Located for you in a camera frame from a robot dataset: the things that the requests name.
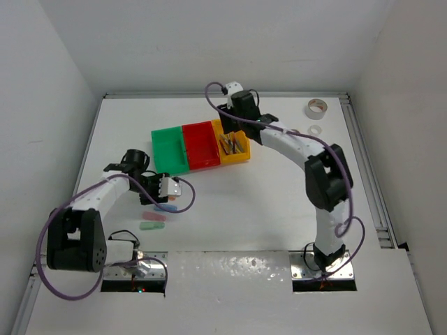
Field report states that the purple cable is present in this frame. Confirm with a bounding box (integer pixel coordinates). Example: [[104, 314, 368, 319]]
[[204, 82, 367, 280], [36, 173, 196, 302]]

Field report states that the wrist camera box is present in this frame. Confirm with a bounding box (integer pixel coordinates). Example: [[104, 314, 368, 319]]
[[224, 81, 244, 109], [159, 177, 182, 198]]

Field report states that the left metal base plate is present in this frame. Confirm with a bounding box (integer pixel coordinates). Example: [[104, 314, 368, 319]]
[[103, 251, 168, 281]]

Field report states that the red plastic bin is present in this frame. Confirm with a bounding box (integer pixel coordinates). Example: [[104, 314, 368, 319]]
[[182, 121, 221, 170]]

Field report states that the metal base plate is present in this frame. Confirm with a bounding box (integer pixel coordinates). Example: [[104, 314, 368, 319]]
[[103, 251, 168, 281], [288, 251, 355, 281]]

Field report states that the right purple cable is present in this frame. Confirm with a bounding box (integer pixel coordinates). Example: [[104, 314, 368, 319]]
[[204, 82, 367, 280]]

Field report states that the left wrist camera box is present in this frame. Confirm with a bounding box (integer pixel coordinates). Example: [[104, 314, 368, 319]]
[[159, 177, 182, 198]]

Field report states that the blue eraser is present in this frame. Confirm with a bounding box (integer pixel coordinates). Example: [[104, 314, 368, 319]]
[[154, 203, 178, 213]]

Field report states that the large white tape roll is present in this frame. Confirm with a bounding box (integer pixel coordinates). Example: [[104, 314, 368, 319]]
[[305, 98, 328, 120]]

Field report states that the small white tape roll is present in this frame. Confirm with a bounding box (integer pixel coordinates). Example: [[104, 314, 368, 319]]
[[308, 125, 322, 137]]

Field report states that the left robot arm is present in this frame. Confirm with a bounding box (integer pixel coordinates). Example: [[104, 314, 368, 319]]
[[47, 149, 177, 273]]

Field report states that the green plastic bin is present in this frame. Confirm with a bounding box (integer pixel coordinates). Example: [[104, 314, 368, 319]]
[[151, 126, 189, 175]]

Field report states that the red pen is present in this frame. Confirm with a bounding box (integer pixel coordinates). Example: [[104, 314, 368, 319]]
[[219, 135, 228, 155], [229, 134, 237, 154]]

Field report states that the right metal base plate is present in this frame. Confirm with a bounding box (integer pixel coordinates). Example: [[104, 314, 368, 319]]
[[288, 251, 355, 281]]

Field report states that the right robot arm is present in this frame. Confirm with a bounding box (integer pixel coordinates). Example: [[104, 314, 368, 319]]
[[217, 83, 353, 271]]

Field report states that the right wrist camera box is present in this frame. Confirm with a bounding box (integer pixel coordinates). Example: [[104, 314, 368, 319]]
[[224, 81, 244, 109]]

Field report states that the pink eraser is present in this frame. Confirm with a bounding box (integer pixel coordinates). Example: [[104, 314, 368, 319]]
[[142, 211, 166, 222]]

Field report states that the yellow plastic bin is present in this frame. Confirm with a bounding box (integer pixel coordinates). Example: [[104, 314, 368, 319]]
[[211, 119, 251, 165]]

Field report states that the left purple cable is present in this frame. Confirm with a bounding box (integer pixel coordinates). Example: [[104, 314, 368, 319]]
[[36, 173, 196, 302]]

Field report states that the green eraser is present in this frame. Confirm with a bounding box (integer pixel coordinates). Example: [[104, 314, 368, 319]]
[[139, 221, 165, 231]]

